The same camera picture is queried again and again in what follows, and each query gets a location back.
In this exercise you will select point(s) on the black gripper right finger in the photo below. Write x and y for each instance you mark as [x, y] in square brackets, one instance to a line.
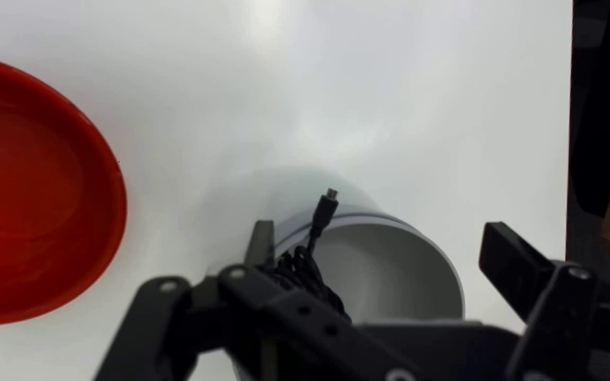
[573, 317]

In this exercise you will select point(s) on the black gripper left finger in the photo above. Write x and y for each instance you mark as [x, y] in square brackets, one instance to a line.
[247, 340]

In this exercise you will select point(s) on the grey bowl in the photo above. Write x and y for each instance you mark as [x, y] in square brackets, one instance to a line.
[396, 275]

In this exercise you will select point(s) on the red bowl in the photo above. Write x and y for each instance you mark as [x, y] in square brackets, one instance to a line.
[30, 197]

